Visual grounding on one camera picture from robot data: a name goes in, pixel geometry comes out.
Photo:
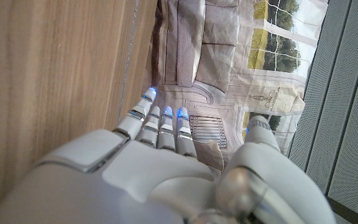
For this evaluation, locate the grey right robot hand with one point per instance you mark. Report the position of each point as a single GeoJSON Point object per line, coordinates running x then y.
{"type": "Point", "coordinates": [135, 180]}

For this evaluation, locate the printed sofa room backdrop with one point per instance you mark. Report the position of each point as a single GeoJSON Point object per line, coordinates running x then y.
{"type": "Point", "coordinates": [222, 62]}

